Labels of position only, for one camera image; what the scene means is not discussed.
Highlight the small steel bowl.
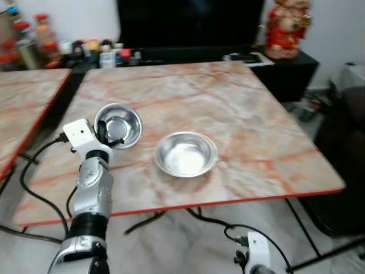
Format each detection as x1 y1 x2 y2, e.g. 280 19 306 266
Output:
94 103 144 151

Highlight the doll with white body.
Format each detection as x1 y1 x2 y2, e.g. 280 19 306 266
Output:
99 39 118 70

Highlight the large steel bowl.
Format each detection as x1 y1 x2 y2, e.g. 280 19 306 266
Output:
154 131 219 179

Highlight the small dark doll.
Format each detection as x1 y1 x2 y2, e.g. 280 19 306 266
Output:
71 39 87 59

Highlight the small doll with orange head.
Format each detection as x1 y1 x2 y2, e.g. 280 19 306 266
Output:
86 38 101 55

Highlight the marble table with red edge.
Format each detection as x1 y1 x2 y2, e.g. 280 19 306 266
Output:
11 61 347 228
0 68 72 182

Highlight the shiny metal tin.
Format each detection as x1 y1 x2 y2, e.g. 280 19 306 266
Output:
17 40 43 71

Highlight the grey cloth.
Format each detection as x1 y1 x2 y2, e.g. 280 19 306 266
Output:
330 63 365 93

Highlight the tall jar with red lid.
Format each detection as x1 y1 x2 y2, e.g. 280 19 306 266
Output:
34 14 59 57

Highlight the black television screen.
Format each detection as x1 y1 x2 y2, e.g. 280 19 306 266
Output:
116 0 266 50

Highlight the flat white device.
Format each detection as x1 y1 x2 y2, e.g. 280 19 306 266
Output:
223 51 275 67

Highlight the black television cabinet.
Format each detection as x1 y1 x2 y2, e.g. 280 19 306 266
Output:
54 47 320 104

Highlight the red and gold figurine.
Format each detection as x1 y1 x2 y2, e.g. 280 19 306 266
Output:
265 0 314 60

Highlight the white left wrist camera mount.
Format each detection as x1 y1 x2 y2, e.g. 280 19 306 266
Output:
63 119 115 161

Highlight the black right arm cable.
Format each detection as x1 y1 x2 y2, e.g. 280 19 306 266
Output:
187 208 295 274

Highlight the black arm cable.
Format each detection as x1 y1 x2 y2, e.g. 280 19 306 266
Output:
19 134 74 236
187 208 295 274

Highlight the black metal table frame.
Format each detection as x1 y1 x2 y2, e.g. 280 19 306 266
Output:
282 197 365 272

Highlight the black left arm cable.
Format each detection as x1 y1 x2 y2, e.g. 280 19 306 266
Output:
19 134 74 236

